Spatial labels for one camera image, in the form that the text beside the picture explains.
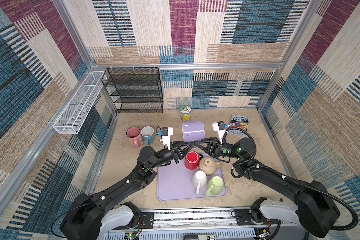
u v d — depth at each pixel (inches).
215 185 29.2
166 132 23.8
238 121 43.9
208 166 32.2
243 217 28.7
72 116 28.4
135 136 36.7
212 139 25.0
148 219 28.8
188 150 24.7
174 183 33.0
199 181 30.0
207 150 24.6
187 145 25.0
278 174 20.0
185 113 42.6
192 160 33.5
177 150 23.9
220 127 24.2
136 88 42.6
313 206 16.0
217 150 23.5
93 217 15.5
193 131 23.3
